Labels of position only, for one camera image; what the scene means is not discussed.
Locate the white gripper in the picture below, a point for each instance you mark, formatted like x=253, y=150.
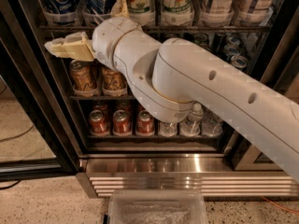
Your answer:
x=105, y=38

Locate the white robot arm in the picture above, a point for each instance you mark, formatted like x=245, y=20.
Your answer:
x=168, y=77

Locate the blue pepsi can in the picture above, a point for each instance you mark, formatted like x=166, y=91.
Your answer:
x=61, y=12

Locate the orange can front left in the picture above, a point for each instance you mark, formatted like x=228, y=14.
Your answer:
x=82, y=76

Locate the orange can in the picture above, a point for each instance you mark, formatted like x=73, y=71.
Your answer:
x=113, y=81
x=82, y=76

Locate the orange can front middle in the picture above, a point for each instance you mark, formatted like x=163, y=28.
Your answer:
x=113, y=81

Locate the white green can right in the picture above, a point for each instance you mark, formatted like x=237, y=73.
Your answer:
x=176, y=12

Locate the red can front middle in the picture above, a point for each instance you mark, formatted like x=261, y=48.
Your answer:
x=121, y=122

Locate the red can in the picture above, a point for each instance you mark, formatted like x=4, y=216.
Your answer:
x=121, y=122
x=98, y=122
x=145, y=123

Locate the red can front left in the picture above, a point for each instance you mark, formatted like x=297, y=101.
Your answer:
x=98, y=122

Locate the red can front right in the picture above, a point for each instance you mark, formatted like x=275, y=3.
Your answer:
x=145, y=123

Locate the white grey can left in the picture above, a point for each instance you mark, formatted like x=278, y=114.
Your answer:
x=216, y=13

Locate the white grey can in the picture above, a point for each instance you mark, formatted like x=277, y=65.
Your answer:
x=250, y=12
x=216, y=13

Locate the blue silver can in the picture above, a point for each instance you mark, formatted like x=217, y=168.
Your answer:
x=239, y=62
x=229, y=51

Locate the blue silver can front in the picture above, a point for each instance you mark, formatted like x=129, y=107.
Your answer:
x=239, y=62

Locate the white grey can right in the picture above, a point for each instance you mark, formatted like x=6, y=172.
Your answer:
x=250, y=12

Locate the open glass fridge door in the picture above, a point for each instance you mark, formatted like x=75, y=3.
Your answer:
x=278, y=68

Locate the water bottle left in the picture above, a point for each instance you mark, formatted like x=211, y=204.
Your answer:
x=168, y=129

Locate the water bottle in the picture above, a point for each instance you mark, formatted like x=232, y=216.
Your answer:
x=168, y=129
x=211, y=124
x=190, y=126

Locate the water bottle middle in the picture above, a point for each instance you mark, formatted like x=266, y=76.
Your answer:
x=190, y=126

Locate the water bottle right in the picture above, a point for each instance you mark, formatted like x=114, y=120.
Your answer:
x=211, y=124

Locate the clear plastic bin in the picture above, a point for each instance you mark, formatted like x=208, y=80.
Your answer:
x=157, y=206

